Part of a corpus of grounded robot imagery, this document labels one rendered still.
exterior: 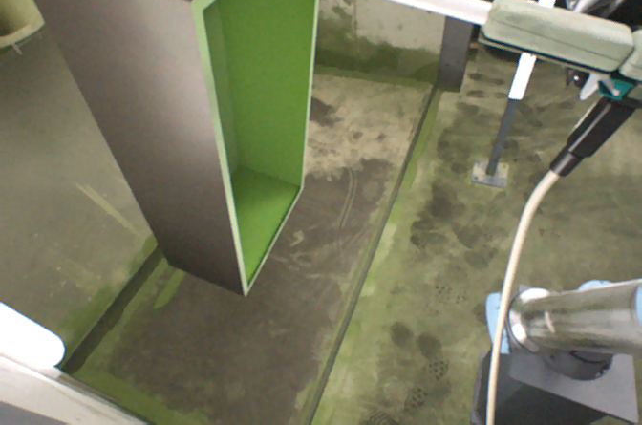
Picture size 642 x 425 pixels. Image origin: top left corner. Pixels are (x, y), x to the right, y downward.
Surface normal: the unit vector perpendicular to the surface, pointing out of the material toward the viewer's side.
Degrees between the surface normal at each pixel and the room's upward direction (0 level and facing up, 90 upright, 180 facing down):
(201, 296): 0
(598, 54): 90
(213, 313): 0
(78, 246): 57
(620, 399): 0
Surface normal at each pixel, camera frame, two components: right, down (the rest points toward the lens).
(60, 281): 0.71, -0.17
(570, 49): -0.36, 0.72
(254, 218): 0.09, -0.61
